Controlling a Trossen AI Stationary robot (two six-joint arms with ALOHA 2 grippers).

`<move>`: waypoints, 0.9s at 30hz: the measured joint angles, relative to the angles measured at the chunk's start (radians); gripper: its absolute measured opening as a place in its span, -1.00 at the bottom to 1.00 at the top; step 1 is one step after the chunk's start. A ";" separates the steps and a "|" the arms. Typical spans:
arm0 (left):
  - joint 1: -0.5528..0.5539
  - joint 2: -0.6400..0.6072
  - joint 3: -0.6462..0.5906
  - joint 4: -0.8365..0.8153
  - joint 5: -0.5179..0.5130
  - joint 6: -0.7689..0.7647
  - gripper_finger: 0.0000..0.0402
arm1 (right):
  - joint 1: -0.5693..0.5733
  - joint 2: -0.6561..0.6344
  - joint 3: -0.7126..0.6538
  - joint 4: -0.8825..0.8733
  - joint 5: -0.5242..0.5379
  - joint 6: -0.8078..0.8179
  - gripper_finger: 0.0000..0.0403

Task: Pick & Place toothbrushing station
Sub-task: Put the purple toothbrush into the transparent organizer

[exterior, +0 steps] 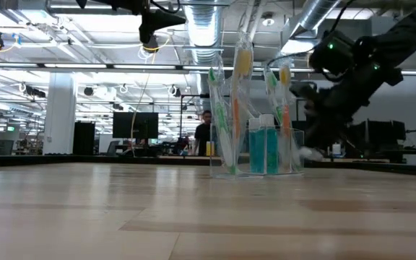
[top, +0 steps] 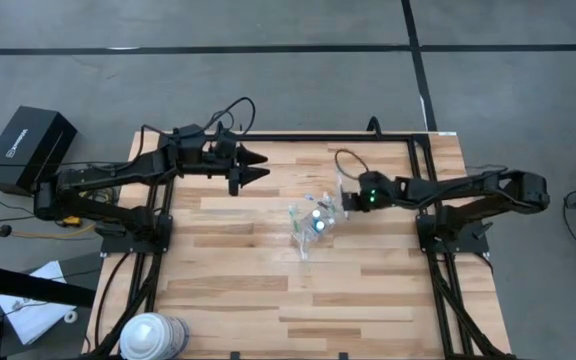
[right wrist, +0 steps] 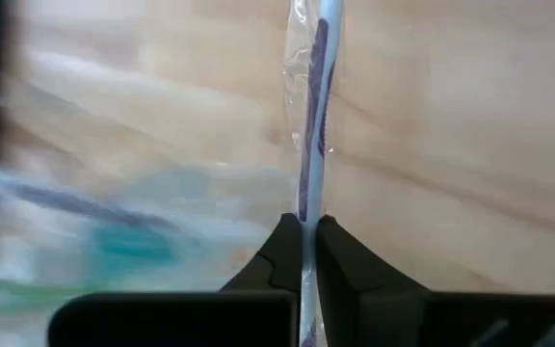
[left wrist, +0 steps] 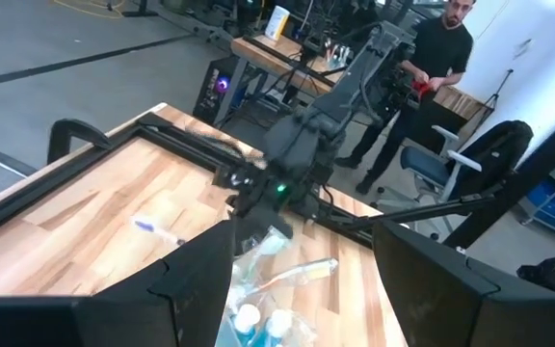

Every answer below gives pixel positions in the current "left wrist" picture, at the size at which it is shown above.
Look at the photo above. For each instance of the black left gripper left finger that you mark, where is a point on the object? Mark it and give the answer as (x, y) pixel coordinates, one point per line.
(113, 313)

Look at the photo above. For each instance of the black frame bracket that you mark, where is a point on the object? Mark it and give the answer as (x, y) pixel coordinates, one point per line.
(65, 126)

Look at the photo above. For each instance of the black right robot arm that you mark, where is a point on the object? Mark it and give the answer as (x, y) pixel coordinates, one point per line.
(354, 82)

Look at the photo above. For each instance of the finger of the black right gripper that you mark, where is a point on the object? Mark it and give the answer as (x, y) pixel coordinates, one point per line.
(277, 226)
(244, 233)

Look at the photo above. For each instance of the yellow white canister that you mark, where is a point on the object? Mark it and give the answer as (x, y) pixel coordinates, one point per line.
(277, 21)

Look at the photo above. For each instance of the blue white office chair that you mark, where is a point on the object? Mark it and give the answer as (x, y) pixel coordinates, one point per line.
(424, 166)

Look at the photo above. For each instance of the small clear toothbrush holder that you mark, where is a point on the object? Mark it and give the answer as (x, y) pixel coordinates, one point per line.
(337, 58)

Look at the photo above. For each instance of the teal mouthwash bottle white cap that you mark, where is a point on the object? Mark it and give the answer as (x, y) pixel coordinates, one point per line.
(247, 318)
(278, 323)

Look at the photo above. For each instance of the person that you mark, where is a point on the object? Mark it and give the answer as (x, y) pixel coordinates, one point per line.
(443, 48)

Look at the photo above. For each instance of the black jacket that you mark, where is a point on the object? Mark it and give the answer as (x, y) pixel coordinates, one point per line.
(499, 149)

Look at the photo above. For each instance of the wooden work table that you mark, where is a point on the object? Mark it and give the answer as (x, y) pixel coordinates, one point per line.
(277, 55)

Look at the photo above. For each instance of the black computer tower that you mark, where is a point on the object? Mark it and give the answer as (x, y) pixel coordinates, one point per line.
(212, 91)

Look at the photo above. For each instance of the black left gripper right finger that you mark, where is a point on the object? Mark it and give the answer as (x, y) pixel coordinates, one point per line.
(451, 299)

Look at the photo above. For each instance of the green-bristle toothbrush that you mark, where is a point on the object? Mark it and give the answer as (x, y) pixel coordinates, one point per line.
(272, 245)

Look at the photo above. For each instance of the small red item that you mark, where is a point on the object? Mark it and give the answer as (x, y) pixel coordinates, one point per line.
(422, 88)

